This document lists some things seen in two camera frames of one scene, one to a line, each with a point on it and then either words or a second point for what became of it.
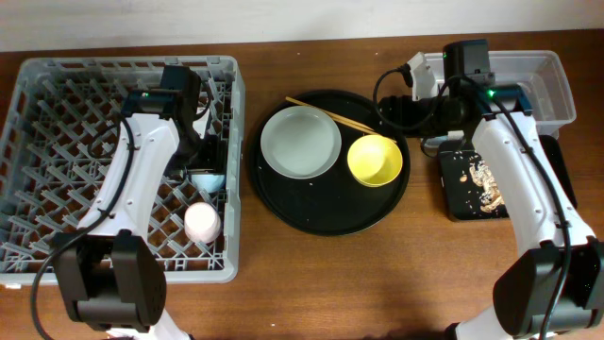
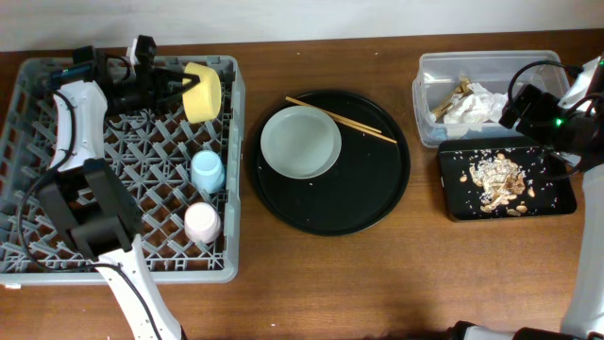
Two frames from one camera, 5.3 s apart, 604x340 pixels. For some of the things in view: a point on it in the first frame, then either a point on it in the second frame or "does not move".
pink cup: [202, 223] does not move
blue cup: [209, 183] does not move
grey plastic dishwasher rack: [56, 126] does not move
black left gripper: [208, 158] -> [154, 84]
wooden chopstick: [331, 114] does not move
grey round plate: [300, 143] does not move
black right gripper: [404, 118] -> [543, 103]
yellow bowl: [375, 161] -> [201, 103]
